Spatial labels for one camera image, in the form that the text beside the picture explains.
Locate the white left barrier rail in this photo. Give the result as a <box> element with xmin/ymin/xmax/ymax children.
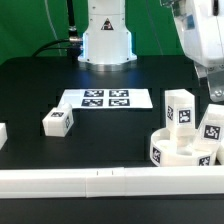
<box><xmin>0</xmin><ymin>123</ymin><xmax>7</xmax><ymax>150</ymax></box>

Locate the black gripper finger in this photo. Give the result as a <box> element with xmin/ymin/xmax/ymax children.
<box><xmin>194</xmin><ymin>63</ymin><xmax>224</xmax><ymax>102</ymax></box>

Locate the white round stool seat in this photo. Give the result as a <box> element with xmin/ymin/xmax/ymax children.
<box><xmin>150</xmin><ymin>128</ymin><xmax>216</xmax><ymax>167</ymax></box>

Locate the white sheet with tags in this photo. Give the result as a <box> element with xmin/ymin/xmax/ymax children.
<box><xmin>59</xmin><ymin>89</ymin><xmax>153</xmax><ymax>109</ymax></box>

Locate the thin grey cable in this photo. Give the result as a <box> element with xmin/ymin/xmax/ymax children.
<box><xmin>44</xmin><ymin>0</ymin><xmax>64</xmax><ymax>57</ymax></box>

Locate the black cable with connector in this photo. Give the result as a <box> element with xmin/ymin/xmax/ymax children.
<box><xmin>32</xmin><ymin>0</ymin><xmax>84</xmax><ymax>63</ymax></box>

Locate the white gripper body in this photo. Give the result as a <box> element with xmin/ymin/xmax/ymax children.
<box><xmin>171</xmin><ymin>0</ymin><xmax>224</xmax><ymax>67</ymax></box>

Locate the white front barrier rail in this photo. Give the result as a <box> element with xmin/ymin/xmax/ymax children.
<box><xmin>0</xmin><ymin>166</ymin><xmax>224</xmax><ymax>199</ymax></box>

